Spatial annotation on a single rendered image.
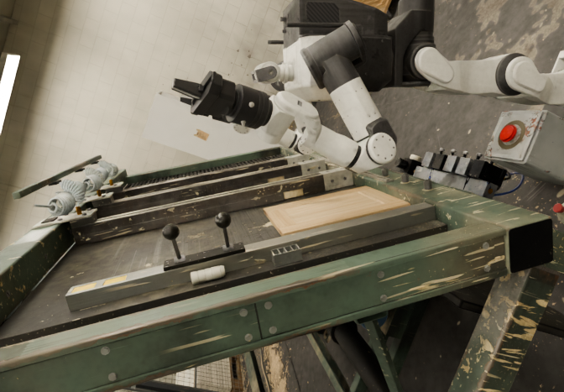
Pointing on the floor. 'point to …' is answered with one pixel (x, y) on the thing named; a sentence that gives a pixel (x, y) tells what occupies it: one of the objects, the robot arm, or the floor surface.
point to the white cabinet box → (196, 131)
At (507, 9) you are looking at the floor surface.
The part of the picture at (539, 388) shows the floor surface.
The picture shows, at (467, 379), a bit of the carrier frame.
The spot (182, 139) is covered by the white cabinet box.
